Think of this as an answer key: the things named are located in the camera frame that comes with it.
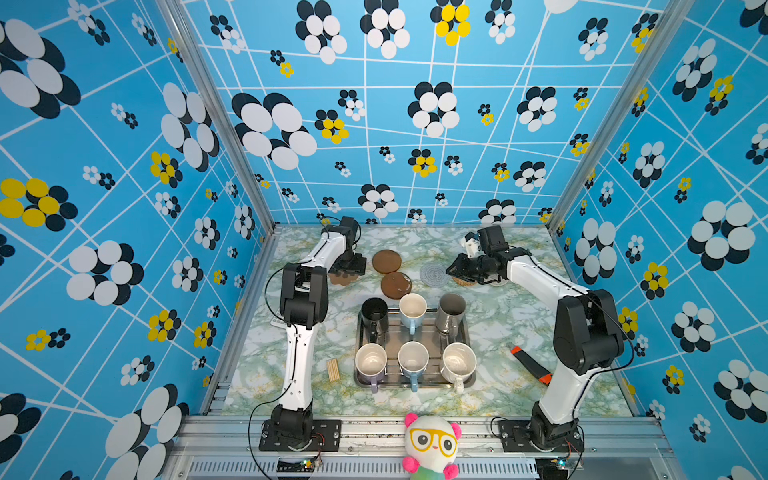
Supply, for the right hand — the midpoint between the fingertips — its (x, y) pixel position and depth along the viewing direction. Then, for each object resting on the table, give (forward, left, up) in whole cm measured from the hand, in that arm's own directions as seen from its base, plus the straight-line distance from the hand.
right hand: (451, 271), depth 94 cm
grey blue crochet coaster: (+5, +4, -10) cm, 12 cm away
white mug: (-25, 0, -9) cm, 27 cm away
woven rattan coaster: (-7, -3, +4) cm, 8 cm away
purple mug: (-26, +25, -9) cm, 37 cm away
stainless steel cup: (-13, +1, -3) cm, 13 cm away
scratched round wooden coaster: (+1, +18, -9) cm, 20 cm away
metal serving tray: (-16, +5, -14) cm, 22 cm away
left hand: (+7, +34, -9) cm, 35 cm away
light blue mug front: (-25, +12, -8) cm, 29 cm away
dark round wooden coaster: (+11, +21, -9) cm, 26 cm away
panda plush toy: (-46, +9, -3) cm, 47 cm away
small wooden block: (-28, +35, -9) cm, 46 cm away
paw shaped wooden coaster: (+4, +36, -10) cm, 38 cm away
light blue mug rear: (-10, +12, -7) cm, 17 cm away
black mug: (-14, +24, -8) cm, 29 cm away
